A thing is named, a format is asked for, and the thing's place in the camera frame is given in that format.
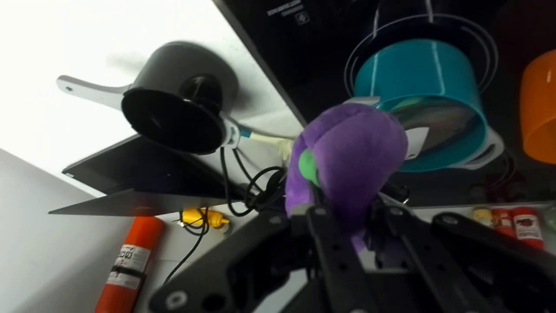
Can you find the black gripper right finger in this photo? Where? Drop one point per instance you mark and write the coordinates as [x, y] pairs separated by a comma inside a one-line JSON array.
[[463, 272]]

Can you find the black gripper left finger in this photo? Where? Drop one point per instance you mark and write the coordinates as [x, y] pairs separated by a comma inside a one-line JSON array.
[[341, 279]]

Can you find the purple plushie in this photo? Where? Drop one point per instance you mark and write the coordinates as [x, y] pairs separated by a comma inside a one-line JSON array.
[[353, 150]]

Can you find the orange pot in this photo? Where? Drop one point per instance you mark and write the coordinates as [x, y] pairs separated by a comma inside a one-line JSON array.
[[541, 110]]

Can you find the blue pot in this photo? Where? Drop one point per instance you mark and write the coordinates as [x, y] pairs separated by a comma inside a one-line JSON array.
[[418, 70]]

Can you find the yellow cap bottle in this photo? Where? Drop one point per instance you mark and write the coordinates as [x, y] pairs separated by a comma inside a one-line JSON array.
[[482, 216]]

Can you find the red label bottle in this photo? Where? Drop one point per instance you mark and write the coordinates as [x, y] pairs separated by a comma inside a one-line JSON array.
[[503, 221]]

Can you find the red label box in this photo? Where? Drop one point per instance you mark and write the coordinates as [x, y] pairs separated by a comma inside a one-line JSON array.
[[527, 227]]

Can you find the yellow plug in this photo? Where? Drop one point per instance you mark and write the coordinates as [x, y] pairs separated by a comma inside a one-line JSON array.
[[211, 218]]

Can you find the teal and white utensil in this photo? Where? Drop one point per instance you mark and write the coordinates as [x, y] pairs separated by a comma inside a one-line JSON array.
[[244, 133]]

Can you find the orange-red fire extinguisher white label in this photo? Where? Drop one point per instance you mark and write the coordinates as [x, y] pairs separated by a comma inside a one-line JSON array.
[[141, 237]]

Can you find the black angled panel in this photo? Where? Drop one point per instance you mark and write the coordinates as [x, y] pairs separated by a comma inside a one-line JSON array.
[[145, 180]]

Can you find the black induction cooktop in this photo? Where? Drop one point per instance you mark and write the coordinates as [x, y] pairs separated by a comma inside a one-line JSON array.
[[324, 58]]

